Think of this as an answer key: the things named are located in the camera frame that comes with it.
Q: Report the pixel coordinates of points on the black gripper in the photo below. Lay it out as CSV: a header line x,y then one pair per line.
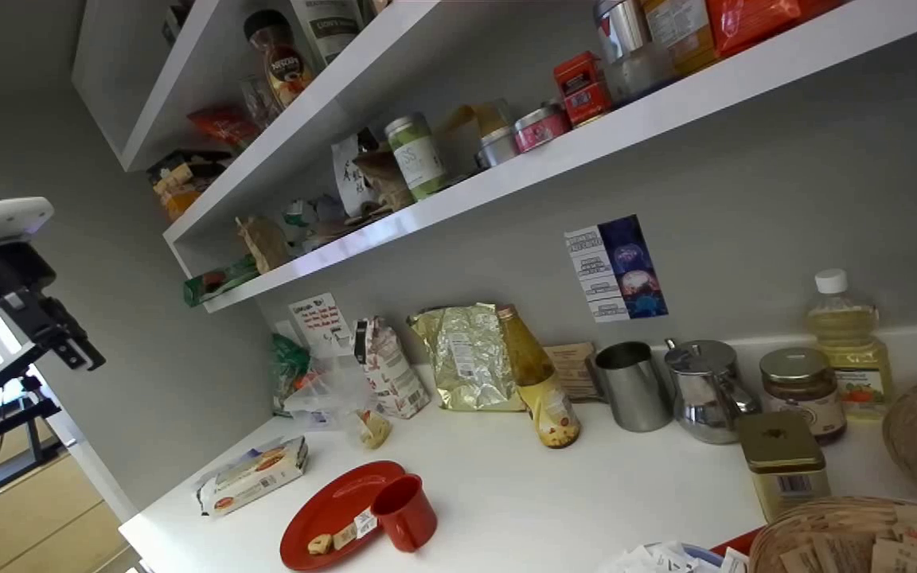
x,y
52,327

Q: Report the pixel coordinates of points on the red cup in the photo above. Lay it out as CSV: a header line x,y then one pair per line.
x,y
406,513

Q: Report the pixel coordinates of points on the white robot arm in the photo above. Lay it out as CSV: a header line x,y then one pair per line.
x,y
23,278

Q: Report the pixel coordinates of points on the red plate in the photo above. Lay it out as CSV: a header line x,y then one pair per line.
x,y
329,511

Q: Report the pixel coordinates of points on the small food piece on plate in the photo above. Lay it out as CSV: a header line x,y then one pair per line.
x,y
320,544

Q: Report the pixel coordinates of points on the steel cup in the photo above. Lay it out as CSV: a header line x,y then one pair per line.
x,y
631,386

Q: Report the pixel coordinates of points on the black stand left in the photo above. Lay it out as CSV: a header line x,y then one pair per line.
x,y
25,411

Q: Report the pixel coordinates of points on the red white paper note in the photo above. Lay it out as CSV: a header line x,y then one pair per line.
x,y
321,325

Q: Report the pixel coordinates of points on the white cardboard box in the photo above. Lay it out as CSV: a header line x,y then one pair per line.
x,y
251,475

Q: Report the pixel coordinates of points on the clear plastic bag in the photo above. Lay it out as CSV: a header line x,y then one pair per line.
x,y
320,391

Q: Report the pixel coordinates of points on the white patterned carton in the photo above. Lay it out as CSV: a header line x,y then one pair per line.
x,y
389,372

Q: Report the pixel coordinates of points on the white paper label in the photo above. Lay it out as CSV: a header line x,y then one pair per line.
x,y
354,529

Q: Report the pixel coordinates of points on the gold foil bag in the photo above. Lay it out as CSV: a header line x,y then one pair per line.
x,y
467,356

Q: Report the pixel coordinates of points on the pink tin can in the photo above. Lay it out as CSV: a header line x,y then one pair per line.
x,y
539,129

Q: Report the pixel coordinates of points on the yellow sauce bottle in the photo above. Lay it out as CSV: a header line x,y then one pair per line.
x,y
539,391

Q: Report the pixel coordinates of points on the brown small box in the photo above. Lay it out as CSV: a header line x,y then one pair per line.
x,y
572,369

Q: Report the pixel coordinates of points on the red box on shelf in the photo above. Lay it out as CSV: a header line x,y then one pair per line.
x,y
585,89

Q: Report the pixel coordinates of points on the steel teapot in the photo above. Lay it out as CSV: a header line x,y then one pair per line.
x,y
710,391

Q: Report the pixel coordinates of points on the orange bag on shelf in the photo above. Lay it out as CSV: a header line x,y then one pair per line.
x,y
743,23

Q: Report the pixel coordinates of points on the glass jar with gold lid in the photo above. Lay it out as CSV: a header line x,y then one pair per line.
x,y
801,380

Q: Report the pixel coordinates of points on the gold tea tin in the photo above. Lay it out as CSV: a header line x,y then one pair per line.
x,y
784,459

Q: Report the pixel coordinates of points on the cooking oil bottle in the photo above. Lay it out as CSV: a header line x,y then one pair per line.
x,y
846,332

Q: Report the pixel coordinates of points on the woven basket with packets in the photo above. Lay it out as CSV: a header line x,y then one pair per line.
x,y
837,534

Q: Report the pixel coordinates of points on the white wall shelf unit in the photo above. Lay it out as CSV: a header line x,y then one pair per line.
x,y
432,59

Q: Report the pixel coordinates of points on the blue white wall leaflet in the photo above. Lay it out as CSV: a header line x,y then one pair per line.
x,y
616,271

